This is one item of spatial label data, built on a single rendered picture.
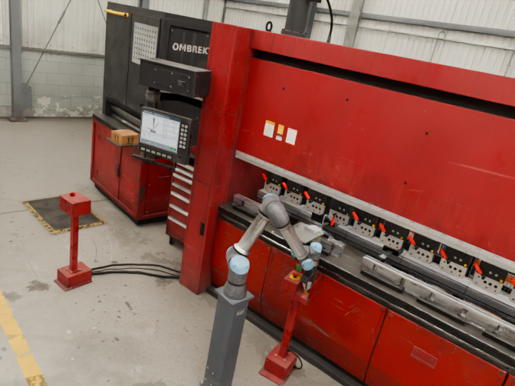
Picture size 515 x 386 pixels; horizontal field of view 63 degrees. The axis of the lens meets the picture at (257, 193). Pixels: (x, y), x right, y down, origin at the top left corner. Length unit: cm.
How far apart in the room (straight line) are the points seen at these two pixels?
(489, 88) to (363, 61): 75
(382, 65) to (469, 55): 443
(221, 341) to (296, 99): 173
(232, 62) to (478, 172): 180
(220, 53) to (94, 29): 622
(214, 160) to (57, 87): 621
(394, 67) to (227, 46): 121
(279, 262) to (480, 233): 143
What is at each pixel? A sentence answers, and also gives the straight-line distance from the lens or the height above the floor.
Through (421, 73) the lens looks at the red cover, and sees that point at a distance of 275.
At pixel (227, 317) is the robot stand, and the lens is 269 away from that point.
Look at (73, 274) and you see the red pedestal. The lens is 397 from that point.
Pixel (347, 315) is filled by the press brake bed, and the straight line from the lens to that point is 316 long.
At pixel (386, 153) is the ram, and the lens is 284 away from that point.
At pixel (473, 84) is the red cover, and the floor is 223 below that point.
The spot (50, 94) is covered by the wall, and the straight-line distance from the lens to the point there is 927.
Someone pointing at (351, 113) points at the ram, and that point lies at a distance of 293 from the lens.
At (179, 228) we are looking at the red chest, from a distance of 447.
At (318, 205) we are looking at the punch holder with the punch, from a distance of 312.
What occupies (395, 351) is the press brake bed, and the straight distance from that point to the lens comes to 312.
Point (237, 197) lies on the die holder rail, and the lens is 361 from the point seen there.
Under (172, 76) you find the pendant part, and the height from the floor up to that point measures 187.
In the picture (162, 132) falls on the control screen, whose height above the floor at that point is 144.
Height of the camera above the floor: 229
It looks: 21 degrees down
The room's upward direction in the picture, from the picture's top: 11 degrees clockwise
